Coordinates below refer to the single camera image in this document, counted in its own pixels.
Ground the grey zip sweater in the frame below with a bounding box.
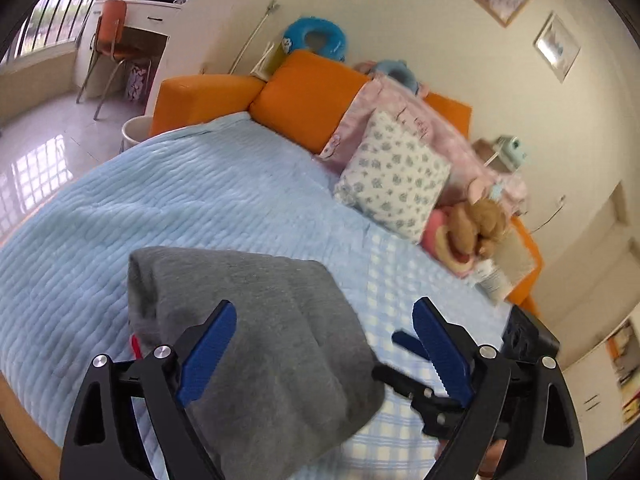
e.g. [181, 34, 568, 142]
[128, 247, 385, 479]

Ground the white desk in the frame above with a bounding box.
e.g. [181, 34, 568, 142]
[74, 0, 181, 107]

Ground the white wardrobe cabinet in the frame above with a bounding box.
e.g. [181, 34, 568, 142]
[560, 308, 639, 455]

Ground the beige patchwork pillow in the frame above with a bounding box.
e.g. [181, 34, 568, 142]
[477, 229, 536, 304]

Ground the small framed picture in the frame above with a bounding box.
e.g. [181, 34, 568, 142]
[534, 12, 582, 82]

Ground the white room door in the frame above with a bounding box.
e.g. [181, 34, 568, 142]
[533, 184, 639, 367]

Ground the red folded garment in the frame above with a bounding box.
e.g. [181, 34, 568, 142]
[130, 334, 143, 360]

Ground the orange back cushion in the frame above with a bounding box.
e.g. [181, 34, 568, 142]
[248, 50, 369, 155]

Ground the orange chair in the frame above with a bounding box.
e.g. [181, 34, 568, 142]
[76, 0, 152, 120]

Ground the small white plush toy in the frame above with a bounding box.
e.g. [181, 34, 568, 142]
[472, 258, 496, 283]

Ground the blue plaid bed blanket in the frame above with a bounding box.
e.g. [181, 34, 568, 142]
[1, 113, 509, 456]

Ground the blue swim ring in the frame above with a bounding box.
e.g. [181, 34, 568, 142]
[282, 15, 348, 64]

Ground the pink hello kitty blanket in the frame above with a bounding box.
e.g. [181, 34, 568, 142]
[319, 76, 527, 216]

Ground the orange sofa bed frame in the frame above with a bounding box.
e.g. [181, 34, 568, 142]
[150, 53, 544, 313]

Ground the teal mini projector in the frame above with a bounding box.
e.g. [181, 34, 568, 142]
[494, 136, 527, 172]

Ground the brown plush bear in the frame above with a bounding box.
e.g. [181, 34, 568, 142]
[447, 198, 506, 259]

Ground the person right hand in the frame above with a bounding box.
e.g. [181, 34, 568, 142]
[476, 439, 506, 479]

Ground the pink round plush cushion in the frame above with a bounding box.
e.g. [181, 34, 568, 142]
[420, 209, 474, 278]

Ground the white floral pillow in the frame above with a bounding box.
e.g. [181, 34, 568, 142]
[333, 110, 451, 245]

